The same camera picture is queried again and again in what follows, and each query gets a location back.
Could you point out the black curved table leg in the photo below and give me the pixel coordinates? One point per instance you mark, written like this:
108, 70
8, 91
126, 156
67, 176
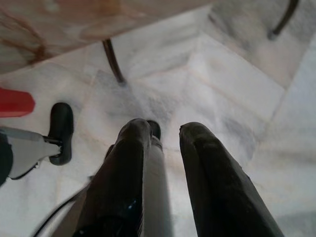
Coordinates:
286, 17
114, 59

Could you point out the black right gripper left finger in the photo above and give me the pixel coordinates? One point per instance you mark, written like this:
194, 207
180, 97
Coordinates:
118, 177

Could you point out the grey robot left leg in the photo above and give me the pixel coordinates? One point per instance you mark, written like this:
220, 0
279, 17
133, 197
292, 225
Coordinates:
29, 145

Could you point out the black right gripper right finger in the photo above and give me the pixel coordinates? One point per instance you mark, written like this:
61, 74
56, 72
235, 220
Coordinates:
217, 187

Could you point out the red plastic stool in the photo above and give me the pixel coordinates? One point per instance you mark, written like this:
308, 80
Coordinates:
14, 101

